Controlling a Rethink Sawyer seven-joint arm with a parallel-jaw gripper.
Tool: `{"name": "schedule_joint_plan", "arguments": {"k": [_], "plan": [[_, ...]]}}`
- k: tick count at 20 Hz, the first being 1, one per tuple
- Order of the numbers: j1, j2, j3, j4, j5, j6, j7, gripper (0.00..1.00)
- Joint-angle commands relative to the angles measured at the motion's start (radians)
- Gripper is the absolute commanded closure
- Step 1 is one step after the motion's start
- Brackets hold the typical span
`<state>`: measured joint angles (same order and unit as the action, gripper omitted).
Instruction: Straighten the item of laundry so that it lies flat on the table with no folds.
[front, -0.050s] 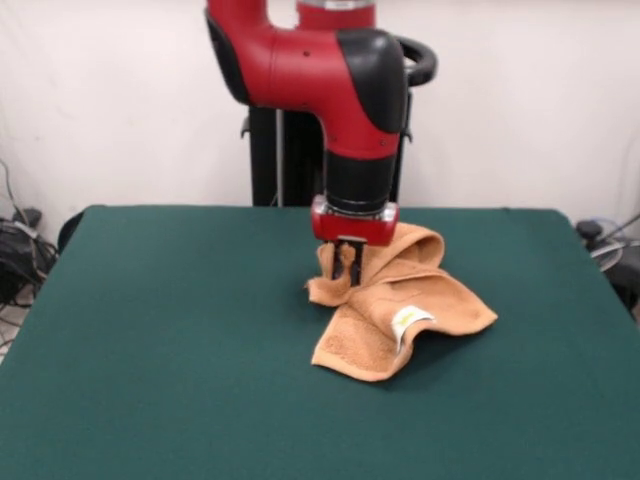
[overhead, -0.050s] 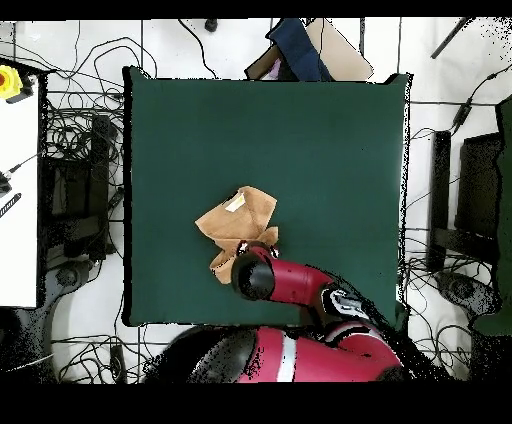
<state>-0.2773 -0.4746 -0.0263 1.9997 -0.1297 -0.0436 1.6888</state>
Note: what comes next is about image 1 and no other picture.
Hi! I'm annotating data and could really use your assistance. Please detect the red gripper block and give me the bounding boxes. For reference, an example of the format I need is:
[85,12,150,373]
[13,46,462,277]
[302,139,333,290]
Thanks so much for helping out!
[310,196,401,288]

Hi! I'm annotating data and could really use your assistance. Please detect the orange terry towel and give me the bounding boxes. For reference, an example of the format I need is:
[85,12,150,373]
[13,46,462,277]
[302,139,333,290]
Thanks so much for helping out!
[304,222,499,384]

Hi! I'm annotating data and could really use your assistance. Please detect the dark green table cloth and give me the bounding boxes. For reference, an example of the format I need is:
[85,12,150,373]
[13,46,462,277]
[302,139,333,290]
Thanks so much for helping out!
[0,203,640,480]

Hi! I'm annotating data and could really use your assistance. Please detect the small black device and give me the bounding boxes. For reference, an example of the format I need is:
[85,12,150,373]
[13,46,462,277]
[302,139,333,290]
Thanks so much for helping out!
[574,220,605,240]
[12,206,44,227]

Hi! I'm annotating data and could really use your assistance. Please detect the grey round base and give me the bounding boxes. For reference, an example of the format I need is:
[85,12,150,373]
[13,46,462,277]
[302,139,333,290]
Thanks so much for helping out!
[589,238,626,272]

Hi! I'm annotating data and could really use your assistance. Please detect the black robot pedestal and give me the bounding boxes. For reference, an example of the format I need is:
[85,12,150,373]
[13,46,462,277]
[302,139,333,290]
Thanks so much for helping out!
[238,30,439,208]

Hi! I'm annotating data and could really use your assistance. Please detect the grey and blue cables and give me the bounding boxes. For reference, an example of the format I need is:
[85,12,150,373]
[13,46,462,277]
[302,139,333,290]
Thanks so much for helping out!
[584,212,640,242]

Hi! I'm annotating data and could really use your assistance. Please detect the black cable tangle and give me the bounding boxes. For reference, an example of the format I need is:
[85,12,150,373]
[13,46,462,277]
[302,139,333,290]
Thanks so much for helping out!
[0,159,60,351]

